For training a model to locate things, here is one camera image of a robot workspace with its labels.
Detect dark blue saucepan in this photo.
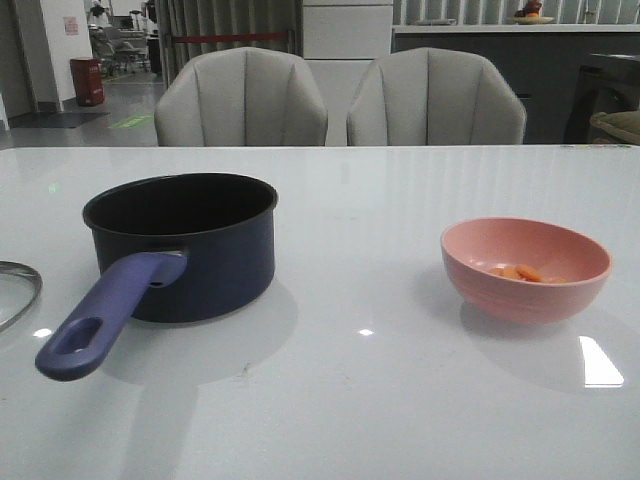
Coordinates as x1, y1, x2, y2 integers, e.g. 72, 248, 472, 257
35, 173, 278, 381

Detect pink bowl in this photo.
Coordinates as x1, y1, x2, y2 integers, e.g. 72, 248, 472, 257
441, 217, 612, 324

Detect orange ham slices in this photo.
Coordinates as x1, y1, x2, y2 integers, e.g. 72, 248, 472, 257
488, 264, 568, 284

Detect glass lid with blue knob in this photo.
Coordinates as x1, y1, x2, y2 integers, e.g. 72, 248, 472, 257
1, 261, 43, 332

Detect left beige chair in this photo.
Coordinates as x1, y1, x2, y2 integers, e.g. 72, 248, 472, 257
154, 47, 328, 147

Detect beige chair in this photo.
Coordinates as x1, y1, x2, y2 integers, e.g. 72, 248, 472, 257
346, 47, 527, 146
154, 47, 328, 147

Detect right beige chair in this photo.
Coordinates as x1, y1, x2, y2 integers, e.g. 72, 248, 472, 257
346, 47, 527, 146

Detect white cabinet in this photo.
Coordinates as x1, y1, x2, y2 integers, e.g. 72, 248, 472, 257
302, 1, 393, 146

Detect red barrier belt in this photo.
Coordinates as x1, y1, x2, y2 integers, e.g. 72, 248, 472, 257
171, 30, 294, 44

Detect dark grey counter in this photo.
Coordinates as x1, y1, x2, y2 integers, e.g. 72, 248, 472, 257
392, 24, 639, 144

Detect fruit plate on counter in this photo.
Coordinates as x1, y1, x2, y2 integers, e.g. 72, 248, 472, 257
512, 0, 555, 25

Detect olive cushion seat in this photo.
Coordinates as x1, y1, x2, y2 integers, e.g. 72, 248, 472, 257
590, 110, 640, 145

